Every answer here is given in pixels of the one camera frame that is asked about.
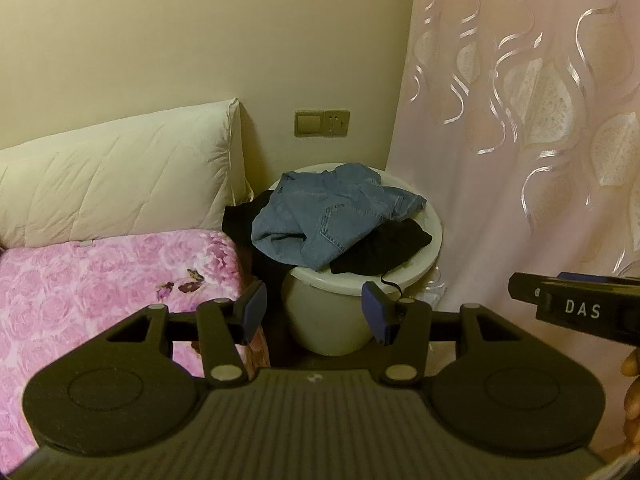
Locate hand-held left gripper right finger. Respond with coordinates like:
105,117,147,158
362,281,524,387

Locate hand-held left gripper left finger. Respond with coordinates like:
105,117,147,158
106,280,267,389

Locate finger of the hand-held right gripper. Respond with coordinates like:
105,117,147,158
507,270,627,307

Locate white plastic bucket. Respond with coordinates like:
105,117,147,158
265,162,444,357

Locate blue denim jeans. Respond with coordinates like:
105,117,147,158
251,162,428,272

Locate person's right hand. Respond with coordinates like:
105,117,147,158
620,347,640,457

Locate black garment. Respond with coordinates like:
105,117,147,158
222,199,434,277

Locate pink patterned curtain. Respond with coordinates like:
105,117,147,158
385,0,640,461

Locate pink floral blanket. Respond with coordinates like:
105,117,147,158
0,229,271,461

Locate white quilted pillow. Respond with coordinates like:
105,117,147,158
0,98,254,249

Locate black cable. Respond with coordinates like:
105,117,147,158
380,272,404,304

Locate gold wall socket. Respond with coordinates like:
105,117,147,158
322,109,351,137

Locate gold wall switch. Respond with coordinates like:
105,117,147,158
294,108,325,138

